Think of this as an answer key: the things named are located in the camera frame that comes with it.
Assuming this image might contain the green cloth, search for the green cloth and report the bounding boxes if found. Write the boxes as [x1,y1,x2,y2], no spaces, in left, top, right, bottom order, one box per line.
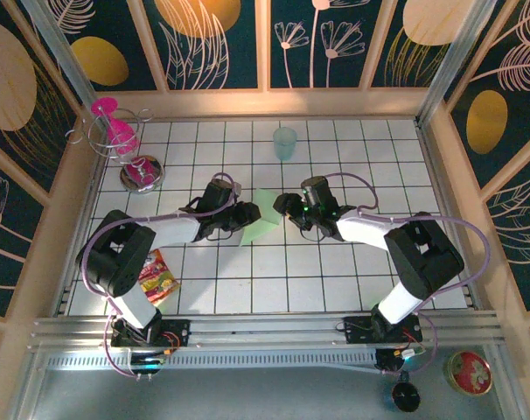
[240,187,283,247]

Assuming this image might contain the translucent teal plastic cup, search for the translucent teal plastic cup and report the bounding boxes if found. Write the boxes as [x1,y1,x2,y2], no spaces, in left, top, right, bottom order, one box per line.
[272,126,298,162]

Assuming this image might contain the colourful snack packet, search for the colourful snack packet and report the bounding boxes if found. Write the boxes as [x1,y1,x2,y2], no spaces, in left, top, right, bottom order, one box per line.
[137,248,182,306]

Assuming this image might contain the pink plastic wine glass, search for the pink plastic wine glass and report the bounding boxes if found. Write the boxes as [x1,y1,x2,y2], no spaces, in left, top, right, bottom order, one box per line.
[91,96,140,157]

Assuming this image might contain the round black cap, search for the round black cap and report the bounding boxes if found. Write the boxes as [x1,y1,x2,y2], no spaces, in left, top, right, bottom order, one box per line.
[391,381,422,413]

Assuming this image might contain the round red tin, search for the round red tin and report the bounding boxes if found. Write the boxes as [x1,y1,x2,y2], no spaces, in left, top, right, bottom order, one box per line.
[443,350,493,397]

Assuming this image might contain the chrome wire glass rack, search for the chrome wire glass rack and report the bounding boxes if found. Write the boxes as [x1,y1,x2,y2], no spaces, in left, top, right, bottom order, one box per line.
[66,107,166,193]

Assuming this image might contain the aluminium mounting rail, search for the aluminium mounting rail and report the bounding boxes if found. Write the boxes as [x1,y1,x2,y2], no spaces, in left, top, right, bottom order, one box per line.
[28,309,506,351]

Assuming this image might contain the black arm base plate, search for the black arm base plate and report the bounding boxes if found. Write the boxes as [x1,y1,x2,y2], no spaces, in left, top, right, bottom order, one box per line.
[343,315,423,345]
[110,318,192,349]

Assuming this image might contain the perforated metal cable tray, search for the perforated metal cable tray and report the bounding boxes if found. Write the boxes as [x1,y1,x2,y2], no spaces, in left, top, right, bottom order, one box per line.
[45,349,380,373]

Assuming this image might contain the black controller box with wires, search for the black controller box with wires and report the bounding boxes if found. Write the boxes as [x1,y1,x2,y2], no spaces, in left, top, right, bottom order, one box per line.
[128,349,170,376]
[375,346,429,374]

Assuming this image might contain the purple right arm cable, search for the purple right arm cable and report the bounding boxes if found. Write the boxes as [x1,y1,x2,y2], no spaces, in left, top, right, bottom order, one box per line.
[325,172,492,377]

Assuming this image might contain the aluminium frame post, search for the aluminium frame post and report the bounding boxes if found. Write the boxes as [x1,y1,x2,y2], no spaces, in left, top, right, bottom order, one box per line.
[19,0,101,109]
[415,0,499,126]

